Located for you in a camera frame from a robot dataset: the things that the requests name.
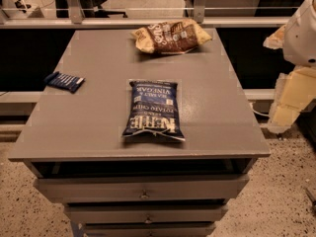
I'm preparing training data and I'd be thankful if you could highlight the blue kettle chip bag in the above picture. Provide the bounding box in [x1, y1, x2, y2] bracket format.
[122, 80, 185, 141]

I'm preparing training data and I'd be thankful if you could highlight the grey drawer cabinet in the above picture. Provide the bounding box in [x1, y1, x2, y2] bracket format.
[9, 30, 270, 237]

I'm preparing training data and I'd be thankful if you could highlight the drawer knob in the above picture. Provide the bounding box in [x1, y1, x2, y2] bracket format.
[140, 190, 149, 199]
[144, 217, 153, 224]

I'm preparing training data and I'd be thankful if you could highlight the middle drawer knob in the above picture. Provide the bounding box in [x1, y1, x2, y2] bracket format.
[144, 217, 153, 224]

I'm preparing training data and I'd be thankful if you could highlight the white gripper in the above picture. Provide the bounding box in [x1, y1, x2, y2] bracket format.
[263, 25, 316, 133]

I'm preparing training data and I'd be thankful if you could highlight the brown chip bag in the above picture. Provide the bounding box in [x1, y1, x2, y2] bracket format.
[131, 19, 211, 54]

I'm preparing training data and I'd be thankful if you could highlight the top drawer knob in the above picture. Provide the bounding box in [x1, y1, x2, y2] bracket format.
[140, 190, 149, 199]

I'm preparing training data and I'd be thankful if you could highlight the blue flat packet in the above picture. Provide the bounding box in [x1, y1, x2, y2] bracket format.
[44, 71, 85, 93]

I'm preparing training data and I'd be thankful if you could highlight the white cable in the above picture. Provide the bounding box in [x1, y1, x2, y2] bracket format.
[250, 102, 271, 119]

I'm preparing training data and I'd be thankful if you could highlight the metal railing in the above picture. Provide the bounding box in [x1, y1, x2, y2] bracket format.
[1, 0, 302, 29]

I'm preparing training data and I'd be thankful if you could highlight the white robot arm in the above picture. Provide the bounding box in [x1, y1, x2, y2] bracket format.
[263, 0, 316, 133]

